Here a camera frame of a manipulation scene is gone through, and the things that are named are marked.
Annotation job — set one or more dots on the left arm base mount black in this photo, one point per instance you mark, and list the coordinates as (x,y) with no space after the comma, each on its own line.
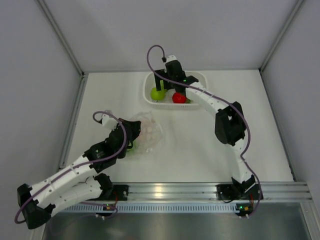
(119,192)

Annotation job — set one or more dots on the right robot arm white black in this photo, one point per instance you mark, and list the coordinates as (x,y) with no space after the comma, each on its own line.
(230,128)

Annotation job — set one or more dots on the slotted grey cable duct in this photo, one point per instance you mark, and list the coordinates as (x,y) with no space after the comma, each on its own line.
(125,207)

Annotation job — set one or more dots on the green fake fruit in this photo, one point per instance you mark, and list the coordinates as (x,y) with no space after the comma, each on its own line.
(157,95)

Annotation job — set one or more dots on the clear zip top bag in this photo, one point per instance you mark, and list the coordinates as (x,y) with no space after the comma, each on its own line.
(151,133)

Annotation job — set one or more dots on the red fake tomato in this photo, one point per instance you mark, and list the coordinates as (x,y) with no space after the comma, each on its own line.
(178,98)

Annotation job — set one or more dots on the left aluminium frame post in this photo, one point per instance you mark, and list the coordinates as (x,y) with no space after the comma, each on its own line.
(61,80)

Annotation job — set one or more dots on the white perforated plastic basket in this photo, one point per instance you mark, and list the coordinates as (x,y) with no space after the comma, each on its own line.
(165,99)

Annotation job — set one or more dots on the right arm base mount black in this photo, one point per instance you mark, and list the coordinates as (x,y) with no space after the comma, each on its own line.
(229,192)

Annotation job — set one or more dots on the aluminium frame post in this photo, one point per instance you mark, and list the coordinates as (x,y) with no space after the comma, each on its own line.
(61,80)
(279,37)

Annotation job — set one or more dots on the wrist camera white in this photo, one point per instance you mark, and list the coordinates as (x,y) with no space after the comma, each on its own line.
(107,120)
(169,60)

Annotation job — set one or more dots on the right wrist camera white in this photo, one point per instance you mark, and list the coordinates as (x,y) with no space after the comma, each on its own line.
(169,60)

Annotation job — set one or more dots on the green fake watermelon ball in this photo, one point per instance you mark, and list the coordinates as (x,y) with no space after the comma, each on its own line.
(132,147)

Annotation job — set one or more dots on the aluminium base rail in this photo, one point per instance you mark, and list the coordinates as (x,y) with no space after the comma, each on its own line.
(207,191)

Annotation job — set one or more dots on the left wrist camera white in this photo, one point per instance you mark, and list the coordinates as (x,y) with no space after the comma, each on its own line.
(107,120)

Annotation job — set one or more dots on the right aluminium frame post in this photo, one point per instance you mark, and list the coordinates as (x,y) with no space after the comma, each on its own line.
(279,37)

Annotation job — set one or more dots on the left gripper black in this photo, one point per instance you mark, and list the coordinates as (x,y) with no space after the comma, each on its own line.
(135,126)

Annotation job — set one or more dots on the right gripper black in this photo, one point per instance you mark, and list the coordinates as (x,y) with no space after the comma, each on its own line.
(158,85)

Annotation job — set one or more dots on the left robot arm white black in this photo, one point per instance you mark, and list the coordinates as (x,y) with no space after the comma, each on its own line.
(82,180)

